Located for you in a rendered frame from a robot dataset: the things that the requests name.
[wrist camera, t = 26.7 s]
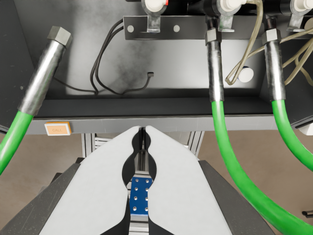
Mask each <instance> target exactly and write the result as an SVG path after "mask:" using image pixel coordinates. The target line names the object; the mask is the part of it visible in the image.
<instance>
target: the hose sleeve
mask: <svg viewBox="0 0 313 235"><path fill-rule="evenodd" d="M65 50H66V49H65V47H64V46H63V45H62V44H60V43H59V42H57V41H54V40H49V41H48V42H47V44H46V46H45V48H44V50H43V53H42V55H41V56H40V59H39V61H38V64H37V66H36V68H35V70H34V72H33V74H32V77H31V79H30V81H29V83H28V85H27V87H26V89H25V90H24V94H23V96H22V97H21V100H20V103H19V105H18V107H17V109H18V111H20V112H23V113H26V114H29V115H32V116H35V115H37V114H38V111H39V109H40V107H41V106H42V102H43V100H44V99H45V95H46V93H47V91H48V88H49V86H50V84H51V82H52V80H53V78H54V75H55V73H56V71H57V69H58V67H59V64H60V62H61V60H62V57H63V55H64V53H65Z"/></svg>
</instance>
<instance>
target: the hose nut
mask: <svg viewBox="0 0 313 235"><path fill-rule="evenodd" d="M47 39H48V40H54V41H57V42H59V43H60V44H62V45H63V46H64V47H65V49H66V50H68V48H69V46H70V44H71V41H72V39H73V38H72V35H71V34H70V33H69V32H68V31H66V30H65V29H63V28H61V27H57V26H52V28H51V30H50V32H49V35H48V37H47Z"/></svg>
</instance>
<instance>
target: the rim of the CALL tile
mask: <svg viewBox="0 0 313 235"><path fill-rule="evenodd" d="M59 125H65V126H66V129H67V132H68V133H67V134H49V132H48V129H47V126H59ZM45 127H46V131H47V134H48V136H54V135H70V131H69V127H68V123H56V124H45Z"/></svg>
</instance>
